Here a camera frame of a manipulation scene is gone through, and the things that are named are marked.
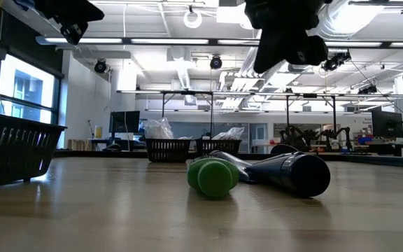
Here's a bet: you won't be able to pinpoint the large window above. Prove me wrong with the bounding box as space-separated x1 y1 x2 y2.
0 54 56 126

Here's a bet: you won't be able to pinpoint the black computer monitor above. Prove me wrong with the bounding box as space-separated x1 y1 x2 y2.
371 109 403 139
108 110 141 141

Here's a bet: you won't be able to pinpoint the overhead LED light bar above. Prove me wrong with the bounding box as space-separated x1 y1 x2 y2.
35 36 403 49

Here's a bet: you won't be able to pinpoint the black background robot arms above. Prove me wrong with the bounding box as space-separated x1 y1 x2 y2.
280 125 353 152

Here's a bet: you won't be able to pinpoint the black plastic slotted basket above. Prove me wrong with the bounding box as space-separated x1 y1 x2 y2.
0 111 68 190
145 138 192 164
195 138 243 158

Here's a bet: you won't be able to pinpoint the black metal stand frame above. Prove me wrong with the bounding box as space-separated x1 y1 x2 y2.
284 92 338 141
159 90 215 138

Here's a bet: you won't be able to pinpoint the dark blue toiletry tube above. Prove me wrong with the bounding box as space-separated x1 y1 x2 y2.
246 151 332 198

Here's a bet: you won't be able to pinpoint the black item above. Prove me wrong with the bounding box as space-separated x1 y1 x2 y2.
208 149 255 183

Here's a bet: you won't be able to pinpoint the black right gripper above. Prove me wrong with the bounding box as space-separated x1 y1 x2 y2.
244 0 330 74

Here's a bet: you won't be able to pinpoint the black ceiling camera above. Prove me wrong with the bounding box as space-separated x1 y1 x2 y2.
358 85 379 95
209 55 223 70
93 58 108 74
322 50 352 73

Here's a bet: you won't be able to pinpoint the silver ventilation duct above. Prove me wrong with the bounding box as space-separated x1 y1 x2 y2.
308 0 381 41

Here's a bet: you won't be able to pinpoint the green Pert shampoo bottle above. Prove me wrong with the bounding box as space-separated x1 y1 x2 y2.
186 156 240 199

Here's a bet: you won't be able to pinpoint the wooden boxes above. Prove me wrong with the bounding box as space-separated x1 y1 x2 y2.
66 139 91 151

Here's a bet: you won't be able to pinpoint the white coiled cable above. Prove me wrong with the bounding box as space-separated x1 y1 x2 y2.
183 8 204 29

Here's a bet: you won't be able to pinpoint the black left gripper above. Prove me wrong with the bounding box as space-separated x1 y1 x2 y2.
35 0 105 46

